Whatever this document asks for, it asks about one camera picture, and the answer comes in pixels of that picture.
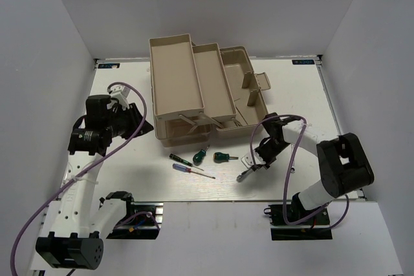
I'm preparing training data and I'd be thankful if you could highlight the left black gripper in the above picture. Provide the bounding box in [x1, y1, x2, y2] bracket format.
[105, 102, 155, 139]

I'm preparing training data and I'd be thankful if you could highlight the beige plastic toolbox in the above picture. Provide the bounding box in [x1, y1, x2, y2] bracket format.
[149, 34, 271, 147]

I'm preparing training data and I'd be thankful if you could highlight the long silver wrench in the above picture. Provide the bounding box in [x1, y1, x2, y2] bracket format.
[236, 169, 254, 182]

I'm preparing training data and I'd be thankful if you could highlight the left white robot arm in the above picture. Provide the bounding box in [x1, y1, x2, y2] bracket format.
[36, 91, 153, 270]

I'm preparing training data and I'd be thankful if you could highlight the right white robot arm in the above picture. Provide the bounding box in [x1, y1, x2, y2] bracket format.
[237, 112, 375, 226]

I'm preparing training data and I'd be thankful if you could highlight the green orange stubby screwdriver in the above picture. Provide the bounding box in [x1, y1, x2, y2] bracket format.
[213, 152, 239, 163]

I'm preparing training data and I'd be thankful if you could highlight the short silver wrench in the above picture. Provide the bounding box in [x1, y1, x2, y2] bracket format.
[290, 145, 296, 174]

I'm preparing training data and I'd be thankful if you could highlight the black precision screwdriver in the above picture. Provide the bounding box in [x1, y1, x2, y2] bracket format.
[169, 154, 195, 171]

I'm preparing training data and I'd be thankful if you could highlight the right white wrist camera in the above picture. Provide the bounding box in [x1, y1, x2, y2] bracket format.
[240, 152, 262, 169]

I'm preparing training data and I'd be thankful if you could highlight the blue handled screwdriver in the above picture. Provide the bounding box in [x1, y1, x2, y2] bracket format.
[172, 164, 215, 179]

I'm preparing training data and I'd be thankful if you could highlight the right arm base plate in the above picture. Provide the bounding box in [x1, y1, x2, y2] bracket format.
[262, 203, 334, 242]

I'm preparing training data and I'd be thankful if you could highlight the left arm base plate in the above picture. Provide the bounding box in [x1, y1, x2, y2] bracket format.
[107, 202, 164, 240]

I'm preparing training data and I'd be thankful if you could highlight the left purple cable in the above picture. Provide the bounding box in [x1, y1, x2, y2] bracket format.
[10, 81, 161, 276]

